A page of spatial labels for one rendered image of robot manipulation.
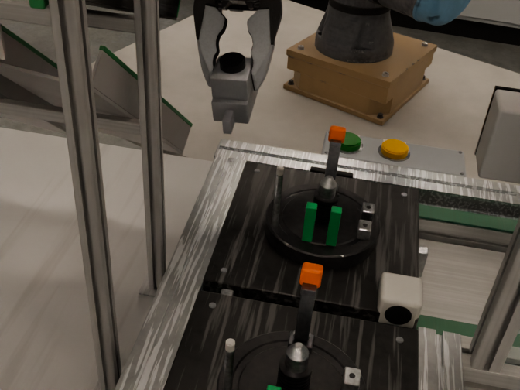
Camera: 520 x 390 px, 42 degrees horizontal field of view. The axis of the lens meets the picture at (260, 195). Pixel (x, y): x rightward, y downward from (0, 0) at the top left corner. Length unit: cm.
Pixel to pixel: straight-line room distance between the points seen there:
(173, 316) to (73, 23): 35
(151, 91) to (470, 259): 47
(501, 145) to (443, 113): 76
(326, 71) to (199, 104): 25
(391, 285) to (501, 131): 24
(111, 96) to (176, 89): 63
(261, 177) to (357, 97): 41
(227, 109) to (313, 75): 53
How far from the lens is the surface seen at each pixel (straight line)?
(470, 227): 95
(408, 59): 134
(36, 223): 103
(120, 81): 72
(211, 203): 89
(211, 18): 81
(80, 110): 55
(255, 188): 90
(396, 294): 75
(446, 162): 103
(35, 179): 112
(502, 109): 59
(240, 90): 79
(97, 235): 62
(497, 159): 62
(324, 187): 79
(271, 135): 121
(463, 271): 92
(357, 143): 101
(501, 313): 69
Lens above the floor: 151
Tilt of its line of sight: 38 degrees down
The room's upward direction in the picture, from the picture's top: 5 degrees clockwise
